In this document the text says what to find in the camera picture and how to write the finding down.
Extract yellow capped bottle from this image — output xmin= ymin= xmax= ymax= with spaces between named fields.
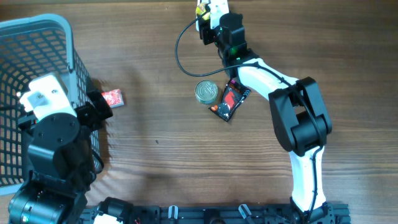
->
xmin=195 ymin=2 xmax=211 ymax=21

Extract silver tin can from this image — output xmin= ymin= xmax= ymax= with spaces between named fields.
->
xmin=195 ymin=80 xmax=218 ymax=105

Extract small red carton box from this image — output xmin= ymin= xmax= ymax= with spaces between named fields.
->
xmin=101 ymin=89 xmax=124 ymax=108

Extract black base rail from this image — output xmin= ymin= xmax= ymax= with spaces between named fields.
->
xmin=77 ymin=202 xmax=351 ymax=224

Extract right camera cable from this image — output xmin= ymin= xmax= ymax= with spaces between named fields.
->
xmin=174 ymin=11 xmax=326 ymax=222

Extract black red snack packet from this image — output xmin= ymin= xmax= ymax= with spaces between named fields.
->
xmin=209 ymin=79 xmax=251 ymax=122

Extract grey plastic mesh basket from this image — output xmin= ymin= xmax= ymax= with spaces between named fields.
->
xmin=1 ymin=14 xmax=95 ymax=195

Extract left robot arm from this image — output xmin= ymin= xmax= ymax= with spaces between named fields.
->
xmin=8 ymin=90 xmax=113 ymax=223

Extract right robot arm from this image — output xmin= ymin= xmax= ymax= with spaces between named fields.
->
xmin=195 ymin=12 xmax=332 ymax=223

